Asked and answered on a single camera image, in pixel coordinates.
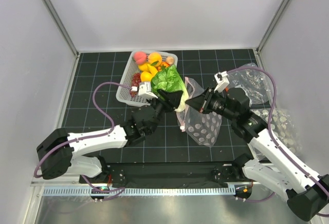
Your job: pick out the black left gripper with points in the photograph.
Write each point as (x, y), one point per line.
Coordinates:
(171, 99)

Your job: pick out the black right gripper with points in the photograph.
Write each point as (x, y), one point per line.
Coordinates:
(199, 102)

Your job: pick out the green lettuce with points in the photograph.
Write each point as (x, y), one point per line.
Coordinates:
(169, 80)

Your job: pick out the pink dotted zip bag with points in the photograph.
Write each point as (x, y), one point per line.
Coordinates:
(202, 128)

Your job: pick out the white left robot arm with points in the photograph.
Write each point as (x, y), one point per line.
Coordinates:
(63, 152)

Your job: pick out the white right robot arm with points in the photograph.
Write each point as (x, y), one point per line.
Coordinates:
(304, 190)

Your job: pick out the orange zipper clear bag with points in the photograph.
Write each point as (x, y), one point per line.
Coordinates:
(256, 84)

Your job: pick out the silver dotted clear bag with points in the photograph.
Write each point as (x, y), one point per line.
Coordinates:
(282, 127)

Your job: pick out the red orange tomato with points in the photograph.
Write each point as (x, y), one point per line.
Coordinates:
(163, 66)

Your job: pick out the beige garlic bulb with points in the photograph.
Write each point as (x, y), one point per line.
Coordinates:
(170, 60)

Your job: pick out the red grape bunch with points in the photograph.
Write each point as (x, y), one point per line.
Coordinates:
(135, 84)

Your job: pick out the yellow mango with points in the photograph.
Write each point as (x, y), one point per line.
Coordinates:
(144, 67)

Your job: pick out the orange yellow peach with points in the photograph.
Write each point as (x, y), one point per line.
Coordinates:
(155, 59)

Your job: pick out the pink peach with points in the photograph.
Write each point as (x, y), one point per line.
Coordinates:
(140, 57)

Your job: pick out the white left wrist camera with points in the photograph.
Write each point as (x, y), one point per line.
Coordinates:
(144, 90)

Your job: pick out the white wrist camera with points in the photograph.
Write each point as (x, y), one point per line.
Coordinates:
(144, 90)
(222, 81)

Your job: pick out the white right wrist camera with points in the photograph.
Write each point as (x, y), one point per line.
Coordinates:
(222, 81)

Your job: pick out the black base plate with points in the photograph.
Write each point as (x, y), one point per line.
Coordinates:
(172, 175)

